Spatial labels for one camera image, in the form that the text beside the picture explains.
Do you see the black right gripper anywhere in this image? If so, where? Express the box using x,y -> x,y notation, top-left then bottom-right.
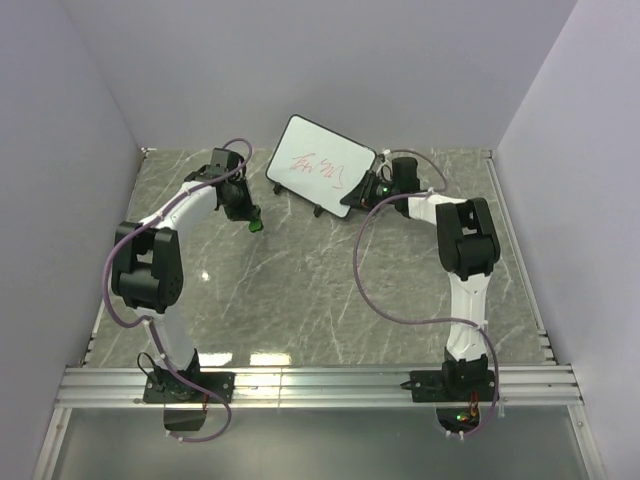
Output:
339,171 -> 399,214

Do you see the green whiteboard eraser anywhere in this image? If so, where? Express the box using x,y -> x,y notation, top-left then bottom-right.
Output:
248,217 -> 264,233

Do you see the small white whiteboard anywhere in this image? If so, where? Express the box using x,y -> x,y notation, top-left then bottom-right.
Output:
265,115 -> 376,218

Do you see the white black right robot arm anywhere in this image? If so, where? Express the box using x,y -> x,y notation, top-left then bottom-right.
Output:
341,156 -> 501,402

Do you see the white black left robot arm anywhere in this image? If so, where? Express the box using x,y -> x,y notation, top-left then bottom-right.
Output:
103,145 -> 263,402

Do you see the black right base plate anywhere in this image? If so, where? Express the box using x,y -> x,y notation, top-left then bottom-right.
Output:
400,370 -> 496,403

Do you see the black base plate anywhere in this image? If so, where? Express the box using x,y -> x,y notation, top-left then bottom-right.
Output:
400,370 -> 496,403
142,369 -> 236,404

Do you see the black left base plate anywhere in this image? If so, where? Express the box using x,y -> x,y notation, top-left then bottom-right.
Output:
142,369 -> 236,404

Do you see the aluminium right side rail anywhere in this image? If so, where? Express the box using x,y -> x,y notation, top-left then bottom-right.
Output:
482,149 -> 558,365

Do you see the aluminium rail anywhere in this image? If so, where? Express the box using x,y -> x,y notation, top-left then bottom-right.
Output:
54,365 -> 583,409
482,149 -> 558,365

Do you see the aluminium front rail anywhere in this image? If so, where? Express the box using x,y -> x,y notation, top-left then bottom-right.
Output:
54,365 -> 583,409

